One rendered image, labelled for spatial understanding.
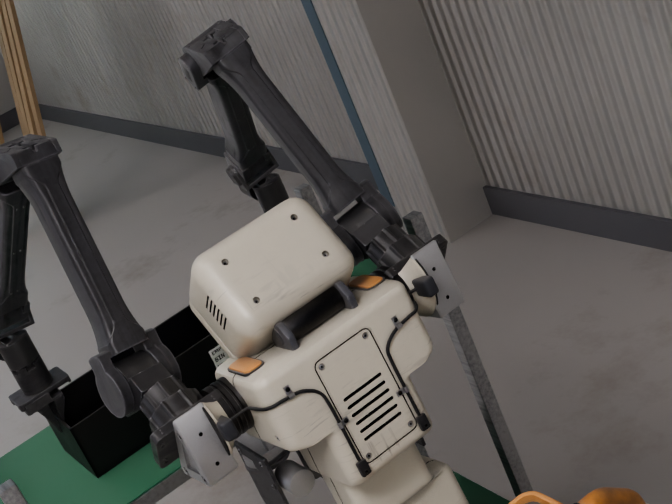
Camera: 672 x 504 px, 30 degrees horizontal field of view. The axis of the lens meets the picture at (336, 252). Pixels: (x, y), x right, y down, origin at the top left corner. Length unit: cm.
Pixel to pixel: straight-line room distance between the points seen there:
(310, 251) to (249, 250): 9
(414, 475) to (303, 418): 26
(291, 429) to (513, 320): 246
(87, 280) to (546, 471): 186
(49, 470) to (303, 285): 84
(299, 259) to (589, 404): 197
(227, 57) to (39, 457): 92
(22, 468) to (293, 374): 89
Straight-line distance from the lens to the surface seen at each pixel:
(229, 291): 174
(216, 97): 216
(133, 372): 184
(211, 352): 234
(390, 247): 193
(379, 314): 178
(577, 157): 435
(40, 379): 228
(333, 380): 176
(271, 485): 196
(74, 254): 185
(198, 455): 176
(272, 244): 178
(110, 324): 185
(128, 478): 226
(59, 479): 238
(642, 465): 335
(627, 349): 381
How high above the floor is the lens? 202
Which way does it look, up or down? 23 degrees down
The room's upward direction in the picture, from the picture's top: 24 degrees counter-clockwise
